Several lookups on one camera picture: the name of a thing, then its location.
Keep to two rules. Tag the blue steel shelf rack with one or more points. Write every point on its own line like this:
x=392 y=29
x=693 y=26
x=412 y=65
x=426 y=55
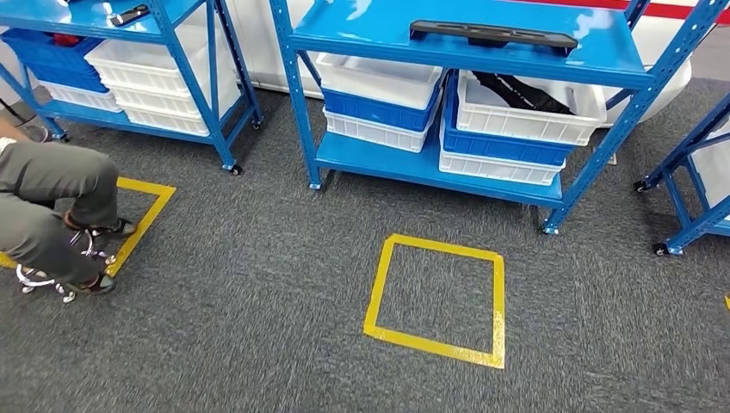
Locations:
x=684 y=228
x=85 y=17
x=428 y=165

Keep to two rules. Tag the long black plastic part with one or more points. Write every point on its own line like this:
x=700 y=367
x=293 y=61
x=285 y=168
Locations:
x=490 y=34

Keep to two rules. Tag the small black flat part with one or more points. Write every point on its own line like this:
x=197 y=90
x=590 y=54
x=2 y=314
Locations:
x=130 y=14

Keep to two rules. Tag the white car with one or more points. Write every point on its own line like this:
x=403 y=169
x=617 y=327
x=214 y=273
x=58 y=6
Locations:
x=254 y=51

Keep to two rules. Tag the black parts in bin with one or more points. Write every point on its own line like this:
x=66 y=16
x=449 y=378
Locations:
x=524 y=94

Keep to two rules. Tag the steel floor outlet cover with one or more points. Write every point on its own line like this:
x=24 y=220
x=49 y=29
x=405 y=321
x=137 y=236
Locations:
x=611 y=158

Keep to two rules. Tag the person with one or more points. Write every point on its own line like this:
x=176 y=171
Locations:
x=45 y=188

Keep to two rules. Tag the chrome stool base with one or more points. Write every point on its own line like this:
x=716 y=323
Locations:
x=34 y=280

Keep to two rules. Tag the red item in bin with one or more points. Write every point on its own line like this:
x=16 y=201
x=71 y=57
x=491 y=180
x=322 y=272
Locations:
x=65 y=40

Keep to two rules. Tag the red barrier belt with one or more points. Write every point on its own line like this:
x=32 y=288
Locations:
x=673 y=10

